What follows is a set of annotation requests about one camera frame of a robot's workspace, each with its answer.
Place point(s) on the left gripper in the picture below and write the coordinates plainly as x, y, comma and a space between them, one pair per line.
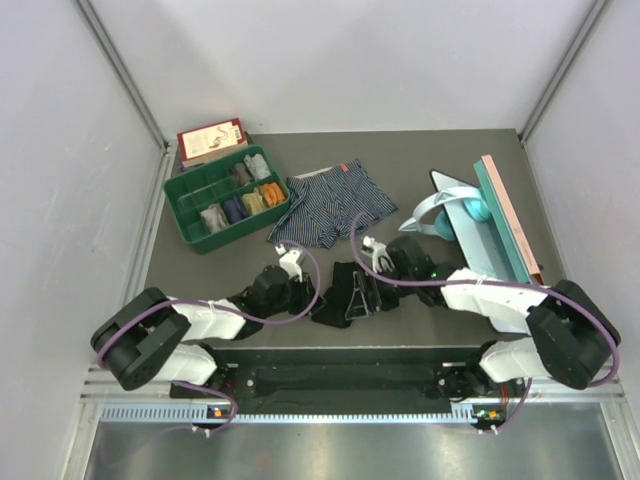
306, 293

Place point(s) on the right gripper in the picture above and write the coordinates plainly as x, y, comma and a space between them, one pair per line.
361, 306

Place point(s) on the black underwear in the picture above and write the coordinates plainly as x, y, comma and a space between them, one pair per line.
331, 311

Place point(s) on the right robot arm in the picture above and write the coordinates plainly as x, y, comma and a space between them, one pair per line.
565, 336

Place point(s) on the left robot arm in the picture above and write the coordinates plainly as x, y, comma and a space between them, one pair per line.
160, 338

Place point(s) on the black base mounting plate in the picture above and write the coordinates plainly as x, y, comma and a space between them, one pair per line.
430, 373

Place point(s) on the mustard rolled sock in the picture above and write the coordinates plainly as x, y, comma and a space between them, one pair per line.
254, 203

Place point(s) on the navy rolled sock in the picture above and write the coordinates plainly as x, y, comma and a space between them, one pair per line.
235, 209

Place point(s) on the beige rolled sock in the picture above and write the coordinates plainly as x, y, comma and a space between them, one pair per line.
214, 218

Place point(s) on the striped blue boxer shorts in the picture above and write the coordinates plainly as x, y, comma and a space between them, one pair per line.
326, 204

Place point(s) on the orange rolled sock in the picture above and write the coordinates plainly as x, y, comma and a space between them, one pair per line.
273, 194

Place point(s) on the brown rolled sock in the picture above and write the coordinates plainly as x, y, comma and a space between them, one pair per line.
241, 175

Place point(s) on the grey rolled sock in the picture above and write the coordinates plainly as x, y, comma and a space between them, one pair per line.
257, 166

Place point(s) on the green compartment tray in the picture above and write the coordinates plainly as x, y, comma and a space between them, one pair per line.
191, 192

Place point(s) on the light blue tablet board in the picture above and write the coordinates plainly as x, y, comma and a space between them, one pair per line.
482, 246

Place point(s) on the red and cream book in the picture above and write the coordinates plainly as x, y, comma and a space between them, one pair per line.
208, 143

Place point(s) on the teal and pink book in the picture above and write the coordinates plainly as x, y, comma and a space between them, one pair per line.
508, 250

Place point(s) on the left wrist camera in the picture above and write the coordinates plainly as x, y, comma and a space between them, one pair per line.
291, 260

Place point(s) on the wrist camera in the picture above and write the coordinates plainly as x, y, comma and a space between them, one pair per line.
381, 262
291, 260

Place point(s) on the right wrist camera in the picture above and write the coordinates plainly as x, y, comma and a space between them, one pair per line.
381, 262

